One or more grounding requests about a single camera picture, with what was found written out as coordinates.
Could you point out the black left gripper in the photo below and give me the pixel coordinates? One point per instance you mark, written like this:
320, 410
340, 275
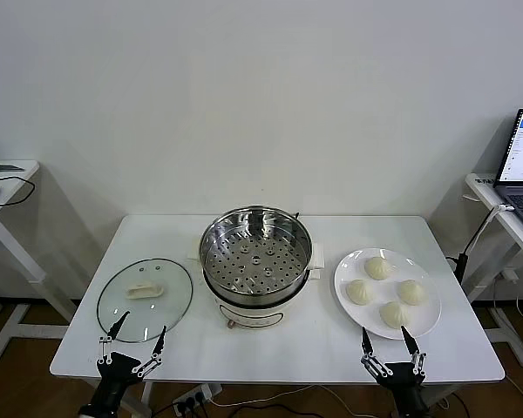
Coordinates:
120, 370

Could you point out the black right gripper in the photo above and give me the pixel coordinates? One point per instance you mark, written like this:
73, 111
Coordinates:
407, 387

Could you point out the white steamed baozi bun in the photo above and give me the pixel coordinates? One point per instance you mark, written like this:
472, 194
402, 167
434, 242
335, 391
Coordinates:
360, 291
378, 267
395, 315
412, 291

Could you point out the round glass pot lid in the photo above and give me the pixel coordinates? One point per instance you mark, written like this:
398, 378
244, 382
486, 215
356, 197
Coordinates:
167, 278

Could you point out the perforated steel steamer basket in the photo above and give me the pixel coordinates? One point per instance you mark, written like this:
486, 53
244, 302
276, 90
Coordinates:
253, 278

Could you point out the round white plate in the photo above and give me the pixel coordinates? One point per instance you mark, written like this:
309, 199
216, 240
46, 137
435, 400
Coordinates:
385, 287

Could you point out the white power strip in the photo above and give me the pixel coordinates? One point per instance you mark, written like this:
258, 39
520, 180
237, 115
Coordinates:
196, 397

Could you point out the white power adapter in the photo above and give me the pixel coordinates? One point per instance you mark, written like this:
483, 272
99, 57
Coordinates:
511, 275

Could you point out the white side table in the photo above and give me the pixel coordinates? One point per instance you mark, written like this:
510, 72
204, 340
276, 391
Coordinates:
17, 179
484, 190

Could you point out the printed paper label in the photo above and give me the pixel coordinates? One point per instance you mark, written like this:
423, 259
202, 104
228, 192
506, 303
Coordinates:
484, 179

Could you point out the flat green item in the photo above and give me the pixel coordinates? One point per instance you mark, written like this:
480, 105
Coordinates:
2, 166

